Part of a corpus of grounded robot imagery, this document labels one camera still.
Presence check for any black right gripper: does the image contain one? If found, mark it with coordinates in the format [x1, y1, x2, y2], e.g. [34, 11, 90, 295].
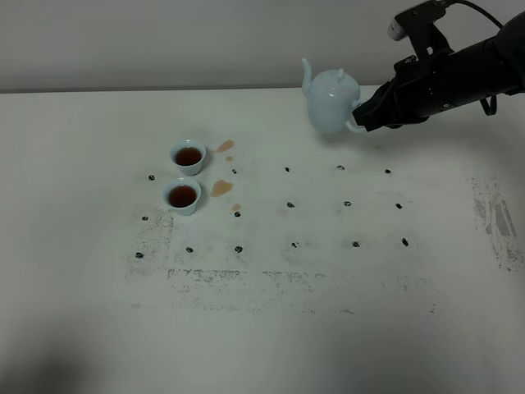
[353, 50, 468, 132]

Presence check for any light blue porcelain teapot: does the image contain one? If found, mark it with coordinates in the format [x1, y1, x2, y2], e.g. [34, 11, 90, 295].
[302, 57, 366, 134]

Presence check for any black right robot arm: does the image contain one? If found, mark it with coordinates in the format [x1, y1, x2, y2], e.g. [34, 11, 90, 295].
[353, 1, 524, 131]

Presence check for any far light blue teacup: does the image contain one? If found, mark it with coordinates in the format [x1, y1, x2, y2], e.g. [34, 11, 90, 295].
[170, 140, 207, 176]

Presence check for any light blue teacup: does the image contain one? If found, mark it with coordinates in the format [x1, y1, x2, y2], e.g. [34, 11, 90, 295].
[170, 140, 207, 176]
[163, 177, 202, 216]

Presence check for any near light blue teacup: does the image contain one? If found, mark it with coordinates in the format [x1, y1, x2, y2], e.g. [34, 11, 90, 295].
[163, 177, 202, 216]

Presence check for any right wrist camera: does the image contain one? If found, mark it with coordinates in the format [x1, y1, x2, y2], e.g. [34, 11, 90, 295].
[387, 1, 453, 60]

